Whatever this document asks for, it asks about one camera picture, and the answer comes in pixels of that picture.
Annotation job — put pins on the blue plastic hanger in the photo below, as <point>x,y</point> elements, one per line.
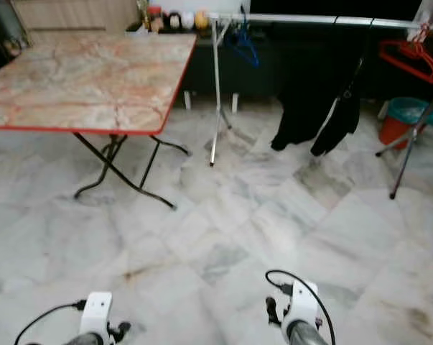
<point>245,44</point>

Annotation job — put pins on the red plastic hanger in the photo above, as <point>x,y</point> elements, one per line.
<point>417,68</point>
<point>406,50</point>

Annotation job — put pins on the black shirt with green logo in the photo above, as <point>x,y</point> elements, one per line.
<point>299,122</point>

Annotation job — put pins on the red bucket with teal bag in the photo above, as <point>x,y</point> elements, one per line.
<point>406,111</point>

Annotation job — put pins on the marble top folding table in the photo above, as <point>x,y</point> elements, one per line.
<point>87,79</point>

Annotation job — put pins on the silver metal clothes rack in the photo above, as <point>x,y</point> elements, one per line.
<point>302,19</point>

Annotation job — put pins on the orange round toy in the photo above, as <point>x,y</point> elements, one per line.
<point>201,20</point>

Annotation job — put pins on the white round toy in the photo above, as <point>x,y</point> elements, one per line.
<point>187,21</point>

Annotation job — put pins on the jar with red lid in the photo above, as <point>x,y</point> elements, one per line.
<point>155,20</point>

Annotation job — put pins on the dark metal shelf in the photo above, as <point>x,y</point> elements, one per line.
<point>4,36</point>

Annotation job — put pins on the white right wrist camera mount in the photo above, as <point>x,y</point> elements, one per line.
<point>301,302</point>

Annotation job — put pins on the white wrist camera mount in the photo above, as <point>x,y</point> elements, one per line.
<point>301,302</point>
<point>98,309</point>

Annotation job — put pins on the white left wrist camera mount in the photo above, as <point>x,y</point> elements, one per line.
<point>98,309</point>

